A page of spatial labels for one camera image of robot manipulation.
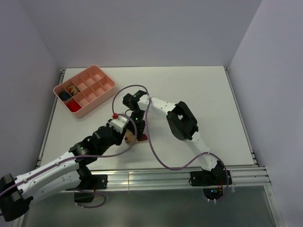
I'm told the tan argyle sock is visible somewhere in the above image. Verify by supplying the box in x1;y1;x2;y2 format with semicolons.
67;85;80;96

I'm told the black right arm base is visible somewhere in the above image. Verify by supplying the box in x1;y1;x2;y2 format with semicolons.
188;161;232;202

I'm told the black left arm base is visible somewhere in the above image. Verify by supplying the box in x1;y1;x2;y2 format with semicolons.
73;175;108;208

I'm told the dark teal rolled sock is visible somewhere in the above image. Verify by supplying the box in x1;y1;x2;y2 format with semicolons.
59;91;72;102

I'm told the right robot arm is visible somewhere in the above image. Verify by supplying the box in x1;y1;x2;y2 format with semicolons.
123;90;226;184

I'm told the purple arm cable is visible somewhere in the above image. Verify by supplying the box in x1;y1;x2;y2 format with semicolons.
111;84;230;203
0;113;139;209

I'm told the pink compartment organizer tray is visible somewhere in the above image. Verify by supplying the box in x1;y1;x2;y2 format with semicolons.
53;65;117;119

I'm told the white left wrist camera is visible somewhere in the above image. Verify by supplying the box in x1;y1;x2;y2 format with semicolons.
107;116;129;134

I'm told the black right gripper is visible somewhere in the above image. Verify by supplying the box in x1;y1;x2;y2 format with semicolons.
125;111;146;141

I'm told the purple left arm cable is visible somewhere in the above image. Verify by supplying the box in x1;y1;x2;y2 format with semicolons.
0;113;139;209

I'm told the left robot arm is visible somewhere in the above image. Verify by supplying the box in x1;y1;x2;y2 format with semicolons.
0;120;127;222

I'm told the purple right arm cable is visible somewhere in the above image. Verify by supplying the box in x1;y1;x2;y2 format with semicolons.
111;84;230;203

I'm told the tan maroon striped sock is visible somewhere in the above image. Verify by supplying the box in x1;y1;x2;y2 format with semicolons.
124;130;147;144

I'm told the red rolled sock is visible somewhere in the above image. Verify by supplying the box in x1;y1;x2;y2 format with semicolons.
67;101;81;113

